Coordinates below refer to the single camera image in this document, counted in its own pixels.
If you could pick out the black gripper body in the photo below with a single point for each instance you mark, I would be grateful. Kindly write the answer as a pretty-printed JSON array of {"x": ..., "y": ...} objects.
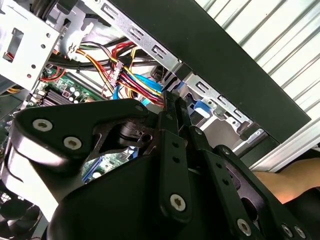
[{"x": 112, "y": 200}]

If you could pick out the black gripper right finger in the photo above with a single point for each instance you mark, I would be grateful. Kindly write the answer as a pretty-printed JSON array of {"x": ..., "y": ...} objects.
[{"x": 225, "y": 175}]

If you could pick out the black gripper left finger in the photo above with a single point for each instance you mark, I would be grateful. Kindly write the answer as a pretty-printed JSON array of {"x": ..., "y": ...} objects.
[{"x": 75, "y": 117}]

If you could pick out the hard disk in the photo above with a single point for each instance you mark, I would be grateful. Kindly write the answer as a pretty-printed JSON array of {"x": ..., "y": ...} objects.
[{"x": 201, "y": 108}]

